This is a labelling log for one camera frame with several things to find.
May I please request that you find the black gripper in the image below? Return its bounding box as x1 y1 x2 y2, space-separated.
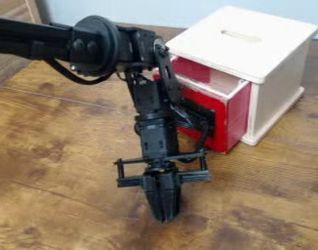
115 115 212 222

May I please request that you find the red wooden drawer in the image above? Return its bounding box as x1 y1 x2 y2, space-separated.
172 56 252 153

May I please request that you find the black metal drawer handle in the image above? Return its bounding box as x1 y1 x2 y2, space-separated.
134 101 216 163

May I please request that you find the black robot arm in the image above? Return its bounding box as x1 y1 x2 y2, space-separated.
0 16 216 222

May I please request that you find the white wooden box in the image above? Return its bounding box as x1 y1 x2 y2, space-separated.
169 6 318 146

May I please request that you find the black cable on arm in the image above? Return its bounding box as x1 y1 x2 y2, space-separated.
172 102 197 130

